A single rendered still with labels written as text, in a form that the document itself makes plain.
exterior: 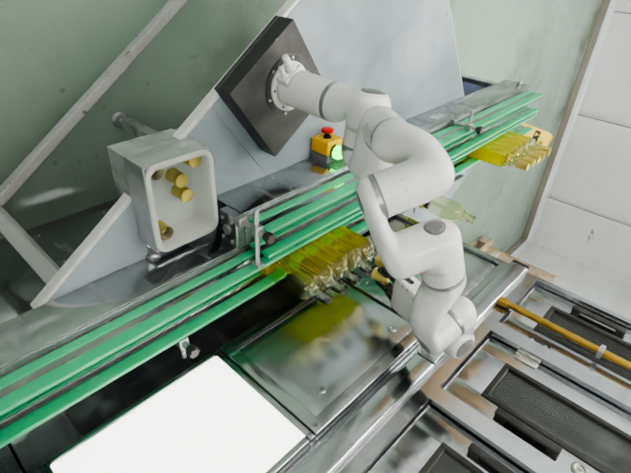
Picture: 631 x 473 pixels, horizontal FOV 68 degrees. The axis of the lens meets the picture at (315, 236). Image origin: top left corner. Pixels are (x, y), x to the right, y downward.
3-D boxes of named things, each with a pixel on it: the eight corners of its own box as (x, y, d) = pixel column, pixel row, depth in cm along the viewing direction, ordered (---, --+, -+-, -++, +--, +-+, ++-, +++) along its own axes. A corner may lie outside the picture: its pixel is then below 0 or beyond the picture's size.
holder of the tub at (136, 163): (144, 257, 119) (160, 271, 114) (123, 156, 103) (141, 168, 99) (200, 232, 129) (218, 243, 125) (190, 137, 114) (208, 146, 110)
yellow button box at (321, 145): (309, 157, 150) (326, 164, 146) (310, 134, 146) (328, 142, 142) (324, 151, 154) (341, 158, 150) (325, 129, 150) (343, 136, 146)
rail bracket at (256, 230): (236, 256, 123) (268, 278, 117) (232, 200, 114) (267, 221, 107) (244, 251, 125) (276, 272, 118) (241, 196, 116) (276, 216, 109)
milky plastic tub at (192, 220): (140, 241, 115) (160, 256, 110) (123, 157, 103) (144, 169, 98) (200, 216, 126) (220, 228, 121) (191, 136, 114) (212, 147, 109)
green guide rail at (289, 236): (249, 246, 126) (269, 259, 121) (249, 243, 125) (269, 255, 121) (522, 107, 234) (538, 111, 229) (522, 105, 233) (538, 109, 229)
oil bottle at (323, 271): (268, 259, 135) (322, 295, 123) (267, 243, 132) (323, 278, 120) (282, 251, 138) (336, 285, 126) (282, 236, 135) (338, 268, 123)
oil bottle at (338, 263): (282, 251, 138) (336, 285, 126) (282, 236, 135) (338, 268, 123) (296, 244, 142) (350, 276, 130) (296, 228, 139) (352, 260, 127)
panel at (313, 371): (41, 473, 93) (128, 620, 75) (38, 465, 92) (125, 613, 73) (339, 276, 149) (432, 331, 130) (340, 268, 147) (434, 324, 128)
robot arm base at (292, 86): (257, 74, 113) (302, 91, 105) (290, 39, 116) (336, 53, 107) (282, 119, 126) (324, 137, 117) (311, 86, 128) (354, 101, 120)
